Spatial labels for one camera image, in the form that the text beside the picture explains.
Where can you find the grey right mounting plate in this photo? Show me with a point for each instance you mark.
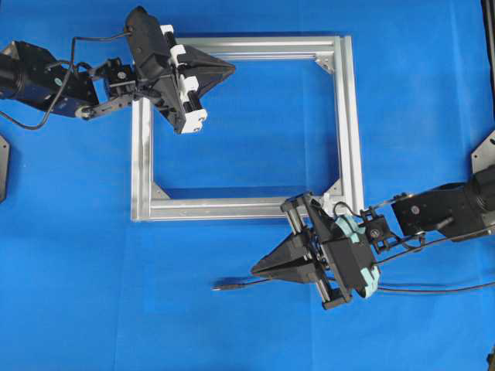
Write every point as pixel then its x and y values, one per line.
pixel 483 156

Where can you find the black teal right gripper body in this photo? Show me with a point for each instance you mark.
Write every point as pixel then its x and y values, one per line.
pixel 339 247

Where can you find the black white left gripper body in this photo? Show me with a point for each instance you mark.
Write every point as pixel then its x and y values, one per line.
pixel 156 54

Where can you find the square aluminium extrusion frame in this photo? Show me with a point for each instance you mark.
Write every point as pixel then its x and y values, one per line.
pixel 334 54

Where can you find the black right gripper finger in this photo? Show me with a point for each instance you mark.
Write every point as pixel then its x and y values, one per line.
pixel 291 249
pixel 297 271

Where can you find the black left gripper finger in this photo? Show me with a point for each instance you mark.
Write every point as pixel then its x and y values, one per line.
pixel 208 78
pixel 195 58

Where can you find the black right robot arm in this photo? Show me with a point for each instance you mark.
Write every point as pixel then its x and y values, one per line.
pixel 459 211

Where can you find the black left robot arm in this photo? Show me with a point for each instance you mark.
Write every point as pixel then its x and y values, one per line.
pixel 33 76

